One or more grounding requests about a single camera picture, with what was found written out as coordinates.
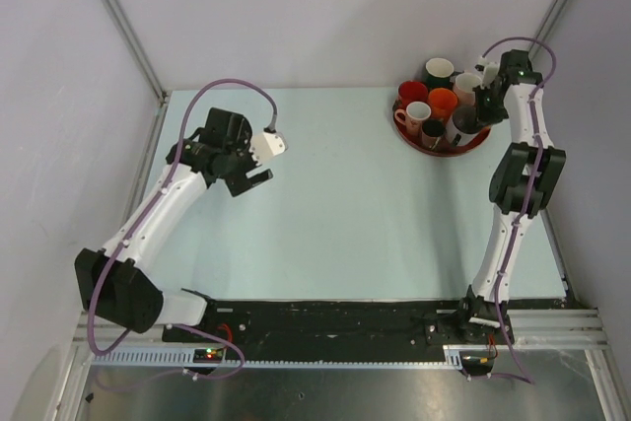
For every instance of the large pink mug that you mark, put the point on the large pink mug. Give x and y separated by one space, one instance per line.
464 85

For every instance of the dark green mug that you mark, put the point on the dark green mug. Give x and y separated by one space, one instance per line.
438 73

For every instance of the small brown cup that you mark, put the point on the small brown cup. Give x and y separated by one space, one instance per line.
431 132

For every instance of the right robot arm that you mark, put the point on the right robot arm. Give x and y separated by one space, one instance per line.
520 188

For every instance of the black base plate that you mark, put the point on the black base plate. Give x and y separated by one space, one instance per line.
335 325

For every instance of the orange mug black handle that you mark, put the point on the orange mug black handle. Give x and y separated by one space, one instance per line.
442 102

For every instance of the round red tray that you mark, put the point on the round red tray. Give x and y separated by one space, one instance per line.
443 149

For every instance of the lilac mug black handle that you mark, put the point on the lilac mug black handle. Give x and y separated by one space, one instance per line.
462 127

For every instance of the grey cable duct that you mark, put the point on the grey cable duct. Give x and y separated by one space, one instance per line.
442 357

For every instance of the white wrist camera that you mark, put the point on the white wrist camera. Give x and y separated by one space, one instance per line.
487 69
265 146

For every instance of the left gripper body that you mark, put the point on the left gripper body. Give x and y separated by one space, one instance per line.
241 161

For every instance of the small salmon mug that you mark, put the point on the small salmon mug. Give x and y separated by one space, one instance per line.
412 117

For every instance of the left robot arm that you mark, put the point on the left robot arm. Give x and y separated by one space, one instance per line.
116 282

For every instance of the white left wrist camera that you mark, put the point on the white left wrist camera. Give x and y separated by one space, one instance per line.
265 146

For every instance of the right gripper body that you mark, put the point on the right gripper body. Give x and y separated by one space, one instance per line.
490 109

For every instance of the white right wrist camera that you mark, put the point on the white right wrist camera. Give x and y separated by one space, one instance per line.
487 69

